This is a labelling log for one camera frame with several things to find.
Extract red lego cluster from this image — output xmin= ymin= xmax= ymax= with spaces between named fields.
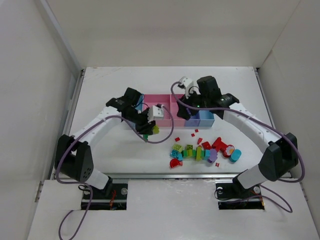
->
xmin=201 ymin=137 xmax=228 ymax=152

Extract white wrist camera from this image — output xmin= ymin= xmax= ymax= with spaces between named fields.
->
xmin=178 ymin=76 xmax=194 ymax=99
xmin=147 ymin=103 xmax=165 ymax=122

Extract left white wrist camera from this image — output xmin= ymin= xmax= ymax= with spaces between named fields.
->
xmin=147 ymin=103 xmax=165 ymax=122

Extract light blue bin left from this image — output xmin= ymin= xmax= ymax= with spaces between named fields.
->
xmin=135 ymin=94 xmax=145 ymax=112

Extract red round flower lego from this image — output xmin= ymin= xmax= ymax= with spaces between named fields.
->
xmin=222 ymin=144 xmax=235 ymax=158

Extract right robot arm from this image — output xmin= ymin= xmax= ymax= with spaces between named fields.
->
xmin=173 ymin=75 xmax=301 ymax=194

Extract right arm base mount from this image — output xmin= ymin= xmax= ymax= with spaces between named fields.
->
xmin=214 ymin=182 xmax=265 ymax=210

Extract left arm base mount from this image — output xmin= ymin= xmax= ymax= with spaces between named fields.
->
xmin=78 ymin=183 xmax=128 ymax=211

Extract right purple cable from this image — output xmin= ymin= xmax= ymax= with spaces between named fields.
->
xmin=170 ymin=81 xmax=306 ymax=214

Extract small pink bin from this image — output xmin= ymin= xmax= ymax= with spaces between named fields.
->
xmin=170 ymin=93 xmax=187 ymax=128

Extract red dome lego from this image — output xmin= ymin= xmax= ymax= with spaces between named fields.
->
xmin=169 ymin=158 xmax=183 ymax=169

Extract teal lego bricks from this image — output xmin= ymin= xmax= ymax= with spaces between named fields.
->
xmin=170 ymin=149 xmax=183 ymax=161

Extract lime printed lego brick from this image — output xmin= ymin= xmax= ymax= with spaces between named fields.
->
xmin=172 ymin=144 xmax=184 ymax=152

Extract green lego row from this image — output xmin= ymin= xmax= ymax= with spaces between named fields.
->
xmin=181 ymin=144 xmax=211 ymax=162

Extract lavender flower lego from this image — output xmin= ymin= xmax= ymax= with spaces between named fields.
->
xmin=207 ymin=148 xmax=218 ymax=164

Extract metal table rail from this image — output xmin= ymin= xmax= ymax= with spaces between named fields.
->
xmin=51 ymin=171 xmax=293 ymax=180

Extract large pink bin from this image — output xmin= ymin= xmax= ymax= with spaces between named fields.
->
xmin=143 ymin=94 xmax=174 ymax=128

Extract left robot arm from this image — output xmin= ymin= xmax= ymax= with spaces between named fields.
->
xmin=54 ymin=87 xmax=156 ymax=197

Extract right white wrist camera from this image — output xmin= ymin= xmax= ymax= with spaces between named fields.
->
xmin=178 ymin=76 xmax=194 ymax=99

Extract green L lego stack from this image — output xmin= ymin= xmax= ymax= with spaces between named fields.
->
xmin=143 ymin=125 xmax=160 ymax=141

